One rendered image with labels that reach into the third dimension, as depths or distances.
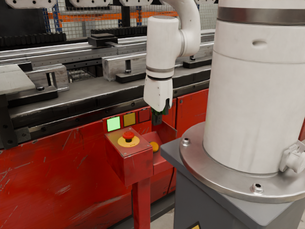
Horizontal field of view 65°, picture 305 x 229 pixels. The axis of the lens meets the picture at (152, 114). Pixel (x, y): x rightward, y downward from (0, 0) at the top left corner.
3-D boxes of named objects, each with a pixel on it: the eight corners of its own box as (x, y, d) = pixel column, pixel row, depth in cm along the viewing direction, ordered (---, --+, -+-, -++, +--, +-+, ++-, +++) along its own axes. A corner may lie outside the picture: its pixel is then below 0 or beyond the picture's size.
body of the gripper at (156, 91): (140, 68, 73) (139, 101, 79) (158, 79, 66) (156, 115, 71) (160, 64, 77) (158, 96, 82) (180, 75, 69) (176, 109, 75)
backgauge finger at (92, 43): (110, 52, 107) (110, 41, 104) (87, 44, 125) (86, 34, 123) (133, 49, 113) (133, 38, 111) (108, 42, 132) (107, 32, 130)
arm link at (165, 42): (170, 59, 75) (142, 61, 72) (174, 13, 68) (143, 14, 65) (182, 68, 68) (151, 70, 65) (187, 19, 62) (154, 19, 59)
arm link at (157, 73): (140, 62, 72) (140, 71, 73) (155, 71, 65) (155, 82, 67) (163, 58, 75) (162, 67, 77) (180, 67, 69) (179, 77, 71)
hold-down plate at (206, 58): (189, 68, 124) (189, 62, 122) (182, 66, 127) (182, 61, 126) (227, 60, 139) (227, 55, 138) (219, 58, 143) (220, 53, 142)
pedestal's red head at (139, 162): (125, 187, 77) (122, 140, 69) (106, 161, 89) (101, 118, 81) (175, 166, 86) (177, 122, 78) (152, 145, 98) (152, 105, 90)
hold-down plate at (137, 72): (121, 83, 102) (121, 77, 101) (115, 80, 106) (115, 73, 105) (174, 72, 118) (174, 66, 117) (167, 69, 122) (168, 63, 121)
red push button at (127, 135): (125, 147, 77) (125, 137, 75) (120, 141, 80) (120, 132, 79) (136, 143, 79) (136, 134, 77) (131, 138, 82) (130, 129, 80)
